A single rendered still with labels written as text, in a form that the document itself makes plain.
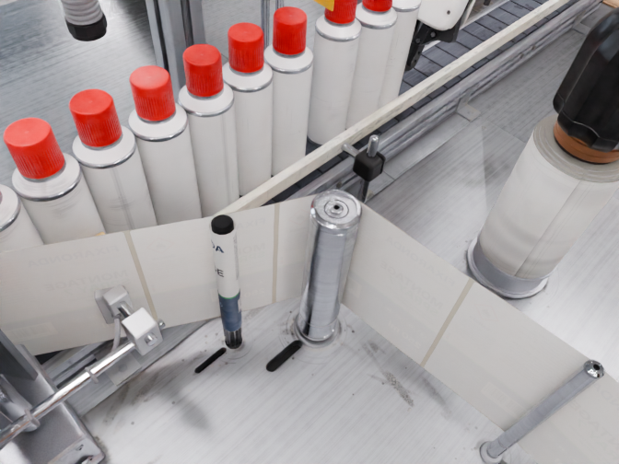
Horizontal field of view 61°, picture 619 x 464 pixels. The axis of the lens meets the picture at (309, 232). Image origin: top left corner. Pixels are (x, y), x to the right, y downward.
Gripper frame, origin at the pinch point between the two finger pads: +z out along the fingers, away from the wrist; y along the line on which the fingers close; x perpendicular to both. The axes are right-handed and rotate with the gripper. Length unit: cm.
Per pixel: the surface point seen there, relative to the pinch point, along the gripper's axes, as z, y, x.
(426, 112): 6.2, 5.4, 2.1
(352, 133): 7.8, 4.1, -13.3
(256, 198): 13.4, 4.2, -28.3
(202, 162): 9.0, 1.4, -34.8
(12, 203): 9, 1, -53
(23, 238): 11, 2, -53
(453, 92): 3.8, 5.3, 8.7
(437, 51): 1.4, -2.7, 14.8
